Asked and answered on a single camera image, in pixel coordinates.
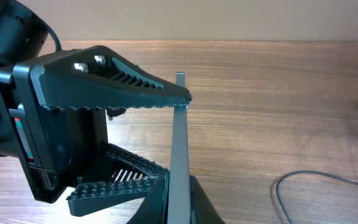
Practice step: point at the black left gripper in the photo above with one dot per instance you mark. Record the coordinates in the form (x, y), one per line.
(58, 148)

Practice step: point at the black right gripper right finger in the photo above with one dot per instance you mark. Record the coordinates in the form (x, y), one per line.
(202, 210)

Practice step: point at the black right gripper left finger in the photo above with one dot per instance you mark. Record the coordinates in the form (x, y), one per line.
(153, 209)

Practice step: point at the blue Galaxy smartphone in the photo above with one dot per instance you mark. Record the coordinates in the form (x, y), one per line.
(179, 200)

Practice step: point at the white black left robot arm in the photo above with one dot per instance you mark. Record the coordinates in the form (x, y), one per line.
(22, 35)

